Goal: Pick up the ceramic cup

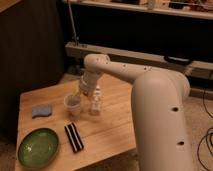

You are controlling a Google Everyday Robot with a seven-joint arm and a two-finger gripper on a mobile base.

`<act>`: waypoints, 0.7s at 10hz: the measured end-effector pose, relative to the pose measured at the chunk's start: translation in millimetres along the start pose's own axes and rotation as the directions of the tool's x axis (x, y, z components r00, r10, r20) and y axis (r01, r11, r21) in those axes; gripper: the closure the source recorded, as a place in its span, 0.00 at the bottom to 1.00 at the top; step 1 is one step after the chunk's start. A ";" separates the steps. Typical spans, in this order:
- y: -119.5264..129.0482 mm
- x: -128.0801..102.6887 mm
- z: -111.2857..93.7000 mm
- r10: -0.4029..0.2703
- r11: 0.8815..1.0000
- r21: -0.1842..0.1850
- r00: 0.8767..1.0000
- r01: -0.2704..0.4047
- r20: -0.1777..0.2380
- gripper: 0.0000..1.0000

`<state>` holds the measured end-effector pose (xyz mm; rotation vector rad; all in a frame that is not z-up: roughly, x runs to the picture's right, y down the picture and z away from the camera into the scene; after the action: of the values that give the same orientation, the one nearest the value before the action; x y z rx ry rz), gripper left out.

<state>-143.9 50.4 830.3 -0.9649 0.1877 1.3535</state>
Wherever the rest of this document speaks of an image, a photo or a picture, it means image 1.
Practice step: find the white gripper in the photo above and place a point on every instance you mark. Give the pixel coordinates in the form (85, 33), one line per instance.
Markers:
(88, 86)

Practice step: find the white ceramic cup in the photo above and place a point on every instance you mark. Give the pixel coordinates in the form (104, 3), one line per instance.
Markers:
(73, 105)

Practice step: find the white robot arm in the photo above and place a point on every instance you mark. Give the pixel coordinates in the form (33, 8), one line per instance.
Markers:
(157, 97)

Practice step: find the black white striped block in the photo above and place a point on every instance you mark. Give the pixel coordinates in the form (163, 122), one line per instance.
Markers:
(74, 138)

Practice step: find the wooden table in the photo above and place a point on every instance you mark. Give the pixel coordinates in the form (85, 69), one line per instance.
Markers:
(103, 136)

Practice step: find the blue sponge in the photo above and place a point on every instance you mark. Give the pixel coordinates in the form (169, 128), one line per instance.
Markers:
(41, 111)

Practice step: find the thin metal stand pole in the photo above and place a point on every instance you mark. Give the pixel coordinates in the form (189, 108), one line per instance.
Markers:
(75, 37)

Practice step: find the green glass bowl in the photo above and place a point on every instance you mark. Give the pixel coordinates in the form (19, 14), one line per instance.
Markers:
(38, 148)

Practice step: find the wooden shelf board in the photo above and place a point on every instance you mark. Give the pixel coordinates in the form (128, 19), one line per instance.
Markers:
(149, 6)

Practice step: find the grey metal rail beam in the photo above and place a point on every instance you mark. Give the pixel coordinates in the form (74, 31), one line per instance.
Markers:
(195, 69)

